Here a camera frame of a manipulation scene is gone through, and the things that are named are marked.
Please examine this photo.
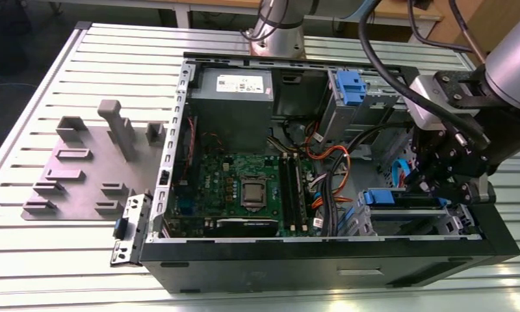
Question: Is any metal drive cage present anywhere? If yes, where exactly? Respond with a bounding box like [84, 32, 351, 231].
[320, 70, 418, 144]

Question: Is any black PC case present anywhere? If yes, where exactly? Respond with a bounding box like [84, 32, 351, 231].
[139, 51, 520, 295]

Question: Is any wooden desk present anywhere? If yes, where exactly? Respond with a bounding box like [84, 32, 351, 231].
[363, 0, 443, 45]

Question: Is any black RAM slot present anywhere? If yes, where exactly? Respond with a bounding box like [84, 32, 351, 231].
[294, 153, 310, 230]
[284, 152, 296, 229]

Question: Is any blue plastic drive latch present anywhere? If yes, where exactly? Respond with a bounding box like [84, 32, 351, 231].
[336, 70, 368, 105]

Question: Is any silver camera box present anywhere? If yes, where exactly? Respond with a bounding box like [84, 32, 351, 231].
[408, 75, 463, 131]

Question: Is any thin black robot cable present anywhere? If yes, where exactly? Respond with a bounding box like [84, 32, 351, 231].
[406, 0, 490, 64]

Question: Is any orange red wire bundle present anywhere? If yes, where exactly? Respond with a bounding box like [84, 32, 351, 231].
[306, 144, 354, 209]

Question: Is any black graphics card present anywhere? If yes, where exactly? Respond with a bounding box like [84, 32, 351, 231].
[203, 217, 282, 238]

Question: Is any white frame desk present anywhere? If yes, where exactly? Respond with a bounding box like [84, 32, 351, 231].
[47, 0, 262, 29]

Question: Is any grey power supply unit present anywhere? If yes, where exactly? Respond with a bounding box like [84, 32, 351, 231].
[188, 68, 275, 155]

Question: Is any green motherboard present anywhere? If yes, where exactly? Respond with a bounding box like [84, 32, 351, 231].
[164, 152, 326, 238]

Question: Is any brown wooden board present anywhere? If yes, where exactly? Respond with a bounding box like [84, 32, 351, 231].
[432, 0, 520, 66]

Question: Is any black cable bundle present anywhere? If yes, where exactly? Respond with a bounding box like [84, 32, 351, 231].
[323, 122, 418, 237]

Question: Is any metal bracket blue latch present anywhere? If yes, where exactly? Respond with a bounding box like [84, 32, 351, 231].
[110, 192, 154, 268]

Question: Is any silver CPU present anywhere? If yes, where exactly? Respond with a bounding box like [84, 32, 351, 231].
[244, 183, 264, 202]

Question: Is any hard disk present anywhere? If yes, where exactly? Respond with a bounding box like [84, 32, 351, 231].
[358, 188, 455, 212]

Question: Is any metal disk bay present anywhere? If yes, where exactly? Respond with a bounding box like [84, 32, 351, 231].
[358, 187, 477, 237]

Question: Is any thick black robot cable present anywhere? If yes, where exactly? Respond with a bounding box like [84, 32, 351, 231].
[358, 0, 493, 147]

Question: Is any blue data wire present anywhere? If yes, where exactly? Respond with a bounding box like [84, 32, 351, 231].
[390, 158, 412, 191]

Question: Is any grey parts rack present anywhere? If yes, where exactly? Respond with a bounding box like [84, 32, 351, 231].
[19, 99, 175, 224]

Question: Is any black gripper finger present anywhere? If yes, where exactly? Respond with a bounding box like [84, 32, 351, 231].
[424, 175, 499, 206]
[411, 128, 490, 188]

